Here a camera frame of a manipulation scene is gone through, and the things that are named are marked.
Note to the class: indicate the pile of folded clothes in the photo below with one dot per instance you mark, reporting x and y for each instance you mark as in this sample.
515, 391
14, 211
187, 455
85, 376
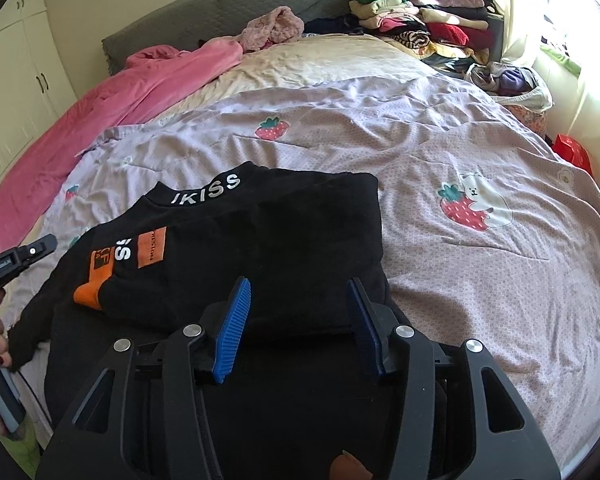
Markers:
449, 28

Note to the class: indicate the white bag of clothes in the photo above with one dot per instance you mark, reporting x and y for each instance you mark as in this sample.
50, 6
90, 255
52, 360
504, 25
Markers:
511, 85

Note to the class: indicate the floral storage box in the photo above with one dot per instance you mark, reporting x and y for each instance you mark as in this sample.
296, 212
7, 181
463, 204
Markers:
535, 121

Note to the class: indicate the dusty pink fluffy garment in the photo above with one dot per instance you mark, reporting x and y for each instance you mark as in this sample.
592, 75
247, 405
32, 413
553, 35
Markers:
275, 27

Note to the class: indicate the pink fleece blanket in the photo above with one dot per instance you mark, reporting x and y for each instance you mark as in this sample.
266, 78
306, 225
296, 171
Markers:
153, 79

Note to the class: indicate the cream bed sheet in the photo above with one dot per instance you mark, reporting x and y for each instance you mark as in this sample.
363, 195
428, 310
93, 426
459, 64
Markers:
308, 62

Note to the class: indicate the lilac strawberry print duvet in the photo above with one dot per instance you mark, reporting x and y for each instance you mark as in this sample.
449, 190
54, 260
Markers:
486, 231

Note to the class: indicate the grey padded headboard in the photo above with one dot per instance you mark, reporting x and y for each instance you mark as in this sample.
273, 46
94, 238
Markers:
183, 24

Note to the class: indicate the black orange IKISS sweater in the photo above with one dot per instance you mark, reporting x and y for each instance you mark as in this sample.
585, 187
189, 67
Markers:
296, 397

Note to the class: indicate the dark navy garment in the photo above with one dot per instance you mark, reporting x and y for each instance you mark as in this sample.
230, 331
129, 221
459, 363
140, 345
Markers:
347, 24

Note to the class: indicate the cream wardrobe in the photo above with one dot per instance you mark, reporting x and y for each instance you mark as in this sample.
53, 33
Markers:
34, 87

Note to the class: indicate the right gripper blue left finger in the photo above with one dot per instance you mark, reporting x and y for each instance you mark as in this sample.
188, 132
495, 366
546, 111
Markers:
223, 324

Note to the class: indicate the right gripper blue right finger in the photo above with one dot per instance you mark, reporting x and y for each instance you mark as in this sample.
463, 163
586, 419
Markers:
372, 325

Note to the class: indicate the red plastic bag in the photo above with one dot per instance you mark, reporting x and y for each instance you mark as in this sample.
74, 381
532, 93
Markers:
572, 151

